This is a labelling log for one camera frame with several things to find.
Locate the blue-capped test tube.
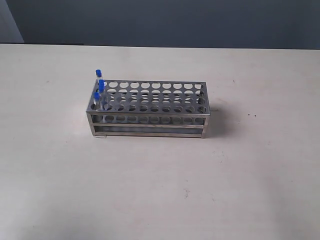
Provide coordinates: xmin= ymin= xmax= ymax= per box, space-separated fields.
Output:
xmin=93 ymin=91 xmax=101 ymax=110
xmin=95 ymin=69 xmax=103 ymax=85
xmin=98 ymin=79 xmax=107 ymax=111

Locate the stainless steel test tube rack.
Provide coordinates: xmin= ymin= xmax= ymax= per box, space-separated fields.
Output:
xmin=86 ymin=79 xmax=211 ymax=138

